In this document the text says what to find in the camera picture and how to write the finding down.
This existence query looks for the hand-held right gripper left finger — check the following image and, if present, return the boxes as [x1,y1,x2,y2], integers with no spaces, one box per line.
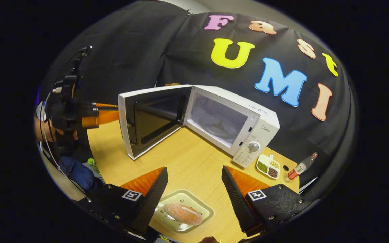
[76,167,168,237]

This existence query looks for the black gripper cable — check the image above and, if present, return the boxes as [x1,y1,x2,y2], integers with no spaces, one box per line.
[38,46,92,193]

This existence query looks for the person's blue trouser leg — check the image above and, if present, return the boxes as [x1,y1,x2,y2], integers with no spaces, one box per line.
[58,155,97,193]

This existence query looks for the black backdrop cloth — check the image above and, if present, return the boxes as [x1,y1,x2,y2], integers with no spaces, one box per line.
[39,1,357,203]

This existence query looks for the white divided bean dish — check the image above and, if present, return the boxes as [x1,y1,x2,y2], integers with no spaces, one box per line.
[256,154,280,179]

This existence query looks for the pink sugared bread roll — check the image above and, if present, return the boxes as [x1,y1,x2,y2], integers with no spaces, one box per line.
[164,202,203,226]

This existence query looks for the pale green square plate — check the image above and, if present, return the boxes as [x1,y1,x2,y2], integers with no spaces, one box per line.
[152,189,215,233]

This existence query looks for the clear plastic bottle red label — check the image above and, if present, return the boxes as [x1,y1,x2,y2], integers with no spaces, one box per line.
[283,152,319,183]

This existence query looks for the white microwave oven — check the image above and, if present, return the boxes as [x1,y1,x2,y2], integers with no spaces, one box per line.
[118,84,280,168]

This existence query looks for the glass turntable plate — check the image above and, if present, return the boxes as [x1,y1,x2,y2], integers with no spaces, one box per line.
[198,116,239,139]

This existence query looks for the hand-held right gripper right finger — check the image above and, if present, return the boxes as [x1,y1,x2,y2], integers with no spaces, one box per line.
[222,165,313,237]

